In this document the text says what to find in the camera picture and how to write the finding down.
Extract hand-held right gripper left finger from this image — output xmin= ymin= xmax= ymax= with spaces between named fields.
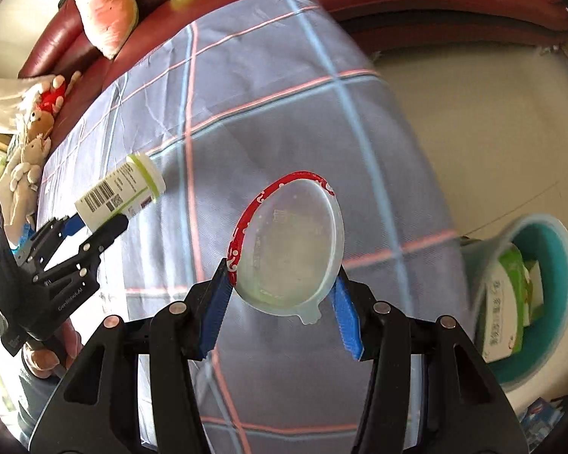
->
xmin=28 ymin=258 xmax=233 ymax=454

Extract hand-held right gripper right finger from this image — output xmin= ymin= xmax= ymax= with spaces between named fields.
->
xmin=329 ymin=269 xmax=531 ymax=454

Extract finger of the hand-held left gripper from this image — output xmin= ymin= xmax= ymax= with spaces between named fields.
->
xmin=18 ymin=214 xmax=84 ymax=271
xmin=32 ymin=213 xmax=130 ymax=285

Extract white green plastic bottle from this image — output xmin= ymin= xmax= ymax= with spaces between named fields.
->
xmin=74 ymin=152 xmax=166 ymax=238

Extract egg-shaped clear plastic shell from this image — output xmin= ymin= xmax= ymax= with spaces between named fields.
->
xmin=227 ymin=170 xmax=345 ymax=326

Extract green cardboard box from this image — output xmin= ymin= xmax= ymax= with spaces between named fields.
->
xmin=473 ymin=243 xmax=545 ymax=365

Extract teal plastic bin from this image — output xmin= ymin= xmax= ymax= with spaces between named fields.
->
xmin=459 ymin=213 xmax=568 ymax=389

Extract person's left hand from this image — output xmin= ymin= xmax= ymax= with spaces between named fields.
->
xmin=23 ymin=322 xmax=83 ymax=380

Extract cream teddy bear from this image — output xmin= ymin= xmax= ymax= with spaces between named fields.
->
xmin=2 ymin=137 xmax=53 ymax=229

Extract brown teddy bear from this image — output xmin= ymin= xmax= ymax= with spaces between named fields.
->
xmin=26 ymin=109 xmax=56 ymax=141

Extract person's grey clothing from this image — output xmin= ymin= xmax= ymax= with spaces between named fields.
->
xmin=16 ymin=369 xmax=76 ymax=445

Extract teddy bear in red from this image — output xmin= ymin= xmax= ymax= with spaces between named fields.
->
xmin=37 ymin=72 xmax=82 ymax=115

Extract white curtain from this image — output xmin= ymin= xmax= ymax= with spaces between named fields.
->
xmin=0 ymin=75 xmax=45 ymax=128

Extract blue checked tablecloth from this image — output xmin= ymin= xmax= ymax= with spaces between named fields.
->
xmin=38 ymin=0 xmax=460 ymax=454

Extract blue printed toy box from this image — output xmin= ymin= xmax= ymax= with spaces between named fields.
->
xmin=521 ymin=397 xmax=565 ymax=442

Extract pink plush toy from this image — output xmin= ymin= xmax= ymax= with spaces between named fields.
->
xmin=71 ymin=0 xmax=139 ymax=60

